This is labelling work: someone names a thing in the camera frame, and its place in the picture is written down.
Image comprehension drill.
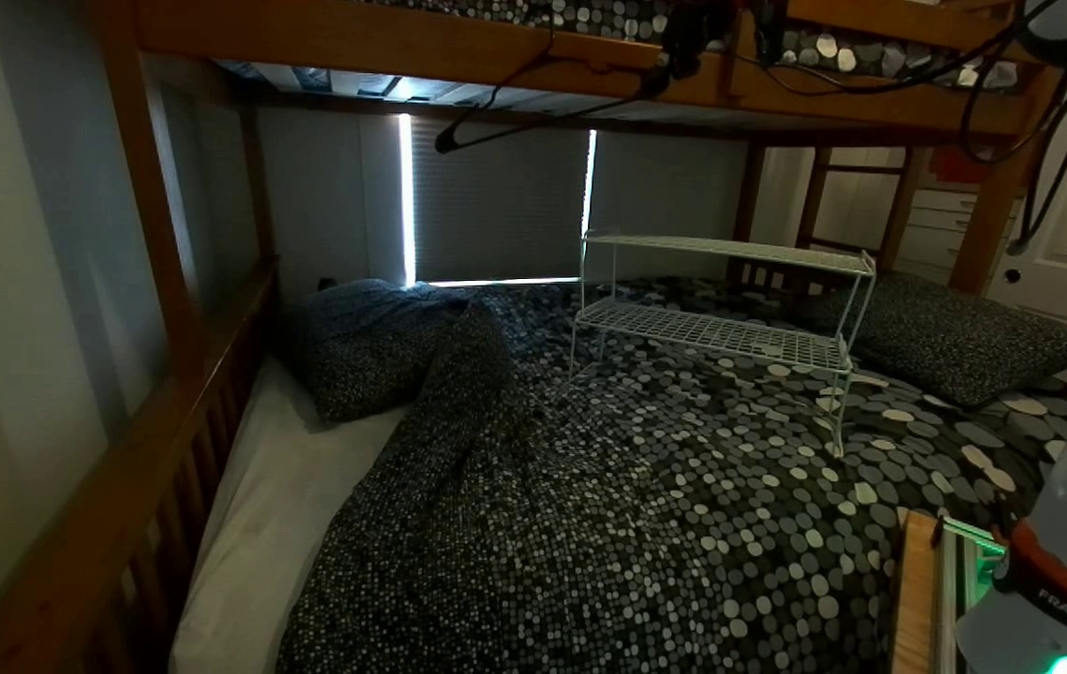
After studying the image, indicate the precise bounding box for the wooden bunk ladder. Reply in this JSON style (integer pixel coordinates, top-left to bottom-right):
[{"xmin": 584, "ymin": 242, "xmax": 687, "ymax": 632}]
[{"xmin": 726, "ymin": 135, "xmax": 937, "ymax": 287}]

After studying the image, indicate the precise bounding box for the grey window blind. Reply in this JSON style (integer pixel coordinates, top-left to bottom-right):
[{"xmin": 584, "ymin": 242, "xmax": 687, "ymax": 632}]
[{"xmin": 251, "ymin": 102, "xmax": 764, "ymax": 301}]

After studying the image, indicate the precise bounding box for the green clamp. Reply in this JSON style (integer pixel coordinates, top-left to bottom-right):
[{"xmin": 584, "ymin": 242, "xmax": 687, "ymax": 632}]
[{"xmin": 937, "ymin": 514, "xmax": 1011, "ymax": 619}]

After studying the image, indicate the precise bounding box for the black clothes hanger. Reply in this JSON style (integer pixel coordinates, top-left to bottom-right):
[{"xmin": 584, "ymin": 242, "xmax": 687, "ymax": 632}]
[{"xmin": 432, "ymin": 46, "xmax": 672, "ymax": 157}]

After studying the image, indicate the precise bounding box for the wooden bunk bed frame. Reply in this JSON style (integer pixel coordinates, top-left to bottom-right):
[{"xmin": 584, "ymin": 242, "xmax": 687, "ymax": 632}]
[{"xmin": 0, "ymin": 0, "xmax": 1067, "ymax": 674}]

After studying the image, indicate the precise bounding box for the black white dotted duvet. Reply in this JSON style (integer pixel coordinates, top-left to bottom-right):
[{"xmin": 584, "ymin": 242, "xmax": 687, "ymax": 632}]
[{"xmin": 278, "ymin": 276, "xmax": 1067, "ymax": 674}]

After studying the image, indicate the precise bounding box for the light wooden board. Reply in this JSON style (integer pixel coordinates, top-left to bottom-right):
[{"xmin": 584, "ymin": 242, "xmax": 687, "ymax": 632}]
[{"xmin": 888, "ymin": 506, "xmax": 947, "ymax": 674}]

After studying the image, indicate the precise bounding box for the dark fine-dotted pillow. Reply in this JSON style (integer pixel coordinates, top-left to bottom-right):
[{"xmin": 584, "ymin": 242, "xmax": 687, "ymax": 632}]
[
  {"xmin": 789, "ymin": 266, "xmax": 1067, "ymax": 418},
  {"xmin": 284, "ymin": 273, "xmax": 463, "ymax": 432}
]

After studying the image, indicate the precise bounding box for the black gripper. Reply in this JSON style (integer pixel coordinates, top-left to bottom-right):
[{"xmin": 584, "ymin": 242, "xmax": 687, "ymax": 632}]
[{"xmin": 635, "ymin": 0, "xmax": 739, "ymax": 106}]

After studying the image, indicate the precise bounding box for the white wire shelf rack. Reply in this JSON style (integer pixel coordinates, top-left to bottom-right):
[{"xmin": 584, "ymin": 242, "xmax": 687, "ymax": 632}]
[{"xmin": 564, "ymin": 228, "xmax": 885, "ymax": 461}]

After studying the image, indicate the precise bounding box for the white mattress sheet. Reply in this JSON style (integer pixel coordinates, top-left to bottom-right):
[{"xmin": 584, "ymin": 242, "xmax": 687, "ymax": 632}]
[{"xmin": 165, "ymin": 351, "xmax": 413, "ymax": 674}]

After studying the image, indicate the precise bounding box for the black cable bundle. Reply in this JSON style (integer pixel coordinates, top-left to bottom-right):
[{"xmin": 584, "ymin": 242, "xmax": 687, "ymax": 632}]
[{"xmin": 750, "ymin": 0, "xmax": 1067, "ymax": 258}]

